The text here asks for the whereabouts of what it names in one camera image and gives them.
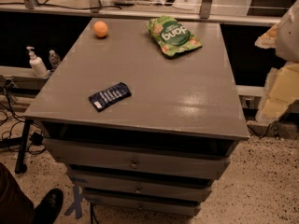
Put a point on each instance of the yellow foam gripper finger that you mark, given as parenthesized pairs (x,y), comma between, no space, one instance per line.
(281,89)

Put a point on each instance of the green rice chip bag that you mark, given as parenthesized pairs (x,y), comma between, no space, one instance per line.
(172,37)

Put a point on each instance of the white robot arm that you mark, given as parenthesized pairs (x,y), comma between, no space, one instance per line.
(283,37)

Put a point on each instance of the grey drawer cabinet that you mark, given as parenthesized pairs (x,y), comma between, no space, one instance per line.
(187,105)

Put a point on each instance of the top grey drawer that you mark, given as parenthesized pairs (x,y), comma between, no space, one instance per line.
(136,159)

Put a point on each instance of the grey drawer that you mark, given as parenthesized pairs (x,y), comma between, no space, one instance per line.
(154,204)
(136,159)
(135,186)

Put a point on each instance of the bottom grey drawer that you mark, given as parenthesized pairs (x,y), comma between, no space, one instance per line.
(154,204)

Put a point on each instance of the orange fruit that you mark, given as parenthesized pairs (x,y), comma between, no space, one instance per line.
(100,29)

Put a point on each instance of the middle grey drawer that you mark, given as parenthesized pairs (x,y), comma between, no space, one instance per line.
(135,186)

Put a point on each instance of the white pump dispenser bottle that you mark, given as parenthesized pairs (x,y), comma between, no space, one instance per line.
(37,63)

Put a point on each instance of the black shoe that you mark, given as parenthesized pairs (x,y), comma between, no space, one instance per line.
(49,208)

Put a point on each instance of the black table leg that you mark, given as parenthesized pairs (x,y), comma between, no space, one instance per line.
(20,165)

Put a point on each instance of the brown trouser leg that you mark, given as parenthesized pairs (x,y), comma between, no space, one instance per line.
(15,206)

